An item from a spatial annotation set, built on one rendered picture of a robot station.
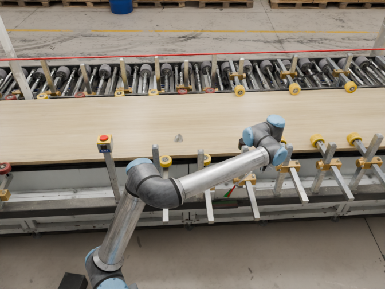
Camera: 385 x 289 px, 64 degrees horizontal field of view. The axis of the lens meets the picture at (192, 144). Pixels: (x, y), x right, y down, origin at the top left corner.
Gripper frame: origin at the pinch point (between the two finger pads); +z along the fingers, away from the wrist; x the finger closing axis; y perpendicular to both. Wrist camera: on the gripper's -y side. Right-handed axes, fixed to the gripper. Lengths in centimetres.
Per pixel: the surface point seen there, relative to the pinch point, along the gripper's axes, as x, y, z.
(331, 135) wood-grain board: 41, 59, 10
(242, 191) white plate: 5.6, -7.0, 23.8
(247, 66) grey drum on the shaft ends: 156, 22, 16
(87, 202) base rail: 6, -105, 31
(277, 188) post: 6.8, 15.8, 24.0
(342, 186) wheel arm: -9.5, 44.5, 4.1
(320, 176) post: 7.2, 40.7, 13.8
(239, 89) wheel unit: 92, 3, 3
